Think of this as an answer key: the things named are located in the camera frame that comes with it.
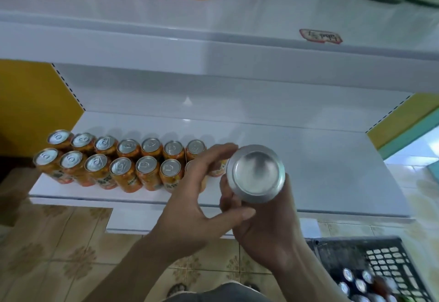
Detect person's left hand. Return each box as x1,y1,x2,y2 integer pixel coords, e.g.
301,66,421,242
147,142,258,258

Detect person's right forearm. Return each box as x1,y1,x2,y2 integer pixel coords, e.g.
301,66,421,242
274,240,351,302

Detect person's right hand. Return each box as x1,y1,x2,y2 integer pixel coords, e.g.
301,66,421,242
219,174,306,272

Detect person's left forearm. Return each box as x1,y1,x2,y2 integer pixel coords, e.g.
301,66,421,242
82,237,189,302

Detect white metal shelf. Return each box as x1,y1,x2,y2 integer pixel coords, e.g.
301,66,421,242
0,0,439,238

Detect grey plastic crate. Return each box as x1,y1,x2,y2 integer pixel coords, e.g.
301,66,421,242
305,235,436,302

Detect drinks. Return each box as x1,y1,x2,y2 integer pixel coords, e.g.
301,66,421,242
336,265,388,302

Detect group of orange cans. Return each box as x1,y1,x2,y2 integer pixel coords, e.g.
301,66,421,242
33,128,229,193

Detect grey shelf label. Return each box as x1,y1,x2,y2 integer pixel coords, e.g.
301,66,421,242
299,29,344,45

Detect person's grey shirt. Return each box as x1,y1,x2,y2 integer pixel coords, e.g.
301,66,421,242
165,281,272,302

